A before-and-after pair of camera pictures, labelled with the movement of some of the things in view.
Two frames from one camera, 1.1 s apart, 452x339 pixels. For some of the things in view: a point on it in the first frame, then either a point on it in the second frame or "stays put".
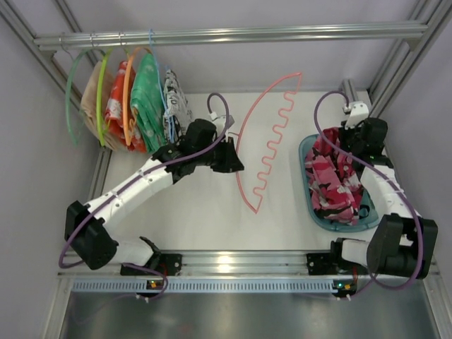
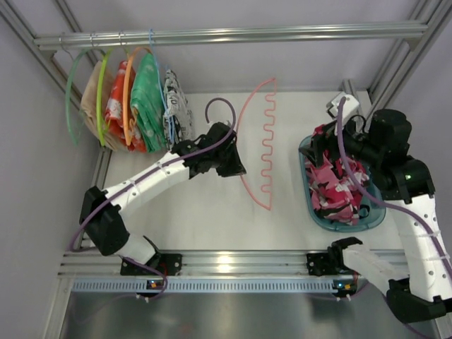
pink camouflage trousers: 335,181 stays put
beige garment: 89,105 stays put
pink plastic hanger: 275,152 to 251,136
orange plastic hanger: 124,92 stays put
